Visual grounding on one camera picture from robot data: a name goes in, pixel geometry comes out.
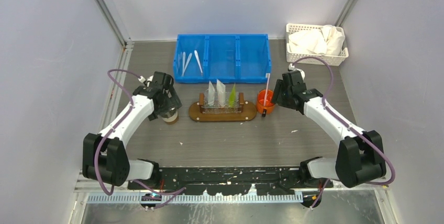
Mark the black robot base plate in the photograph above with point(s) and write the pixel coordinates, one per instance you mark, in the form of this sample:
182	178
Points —
230	181

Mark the silver metal cup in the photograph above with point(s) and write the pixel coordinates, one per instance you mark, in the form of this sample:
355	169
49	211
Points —
171	117

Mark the white toothpaste tube green cap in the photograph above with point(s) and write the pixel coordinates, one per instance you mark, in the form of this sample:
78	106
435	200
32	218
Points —
211	94

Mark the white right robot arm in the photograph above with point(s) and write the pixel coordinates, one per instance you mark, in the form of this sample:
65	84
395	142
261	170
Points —
359	153

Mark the pink toothbrush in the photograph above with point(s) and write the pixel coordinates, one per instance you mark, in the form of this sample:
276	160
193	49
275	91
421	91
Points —
266	90

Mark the aluminium frame rail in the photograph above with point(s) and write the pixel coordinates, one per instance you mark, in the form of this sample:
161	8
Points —
113	22

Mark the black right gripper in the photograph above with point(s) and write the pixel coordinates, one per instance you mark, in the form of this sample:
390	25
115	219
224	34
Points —
277	96

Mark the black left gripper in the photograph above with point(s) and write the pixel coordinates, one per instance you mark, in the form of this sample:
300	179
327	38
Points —
173	101

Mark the white toothbrush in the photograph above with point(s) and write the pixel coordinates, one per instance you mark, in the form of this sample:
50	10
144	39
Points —
198	62

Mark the yellow-green toothpaste tube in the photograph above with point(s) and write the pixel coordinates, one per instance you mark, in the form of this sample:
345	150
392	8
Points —
232	97

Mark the white crumpled cloth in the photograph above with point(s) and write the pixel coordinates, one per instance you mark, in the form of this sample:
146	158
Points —
325	40

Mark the clear textured toothbrush holder rack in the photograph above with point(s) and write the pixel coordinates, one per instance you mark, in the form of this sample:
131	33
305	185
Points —
220	110

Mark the white toothpaste tube orange cap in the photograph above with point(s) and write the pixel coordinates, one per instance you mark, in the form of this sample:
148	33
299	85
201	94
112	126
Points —
221	93

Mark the brown wooden oval tray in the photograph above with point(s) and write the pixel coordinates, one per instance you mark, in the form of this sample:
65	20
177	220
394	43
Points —
249	112

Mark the white plastic basket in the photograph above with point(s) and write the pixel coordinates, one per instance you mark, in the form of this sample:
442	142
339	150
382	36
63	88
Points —
330	59

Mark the orange plastic mug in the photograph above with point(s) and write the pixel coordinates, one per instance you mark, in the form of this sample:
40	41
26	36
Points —
264	111

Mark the blue plastic divided bin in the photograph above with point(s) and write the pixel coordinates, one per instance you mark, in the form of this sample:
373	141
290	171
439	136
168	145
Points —
230	58

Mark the light blue toothbrush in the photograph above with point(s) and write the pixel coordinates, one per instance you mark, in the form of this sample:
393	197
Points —
185	61

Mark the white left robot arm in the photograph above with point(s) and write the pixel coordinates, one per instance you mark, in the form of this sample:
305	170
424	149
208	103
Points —
104	154

